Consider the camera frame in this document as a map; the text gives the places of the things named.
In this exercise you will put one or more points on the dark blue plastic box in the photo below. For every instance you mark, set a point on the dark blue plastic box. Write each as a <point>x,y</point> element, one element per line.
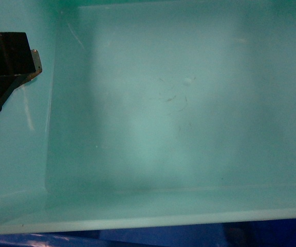
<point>254,233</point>

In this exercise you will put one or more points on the teal plastic storage box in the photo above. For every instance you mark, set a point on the teal plastic storage box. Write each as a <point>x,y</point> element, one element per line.
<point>150,113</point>

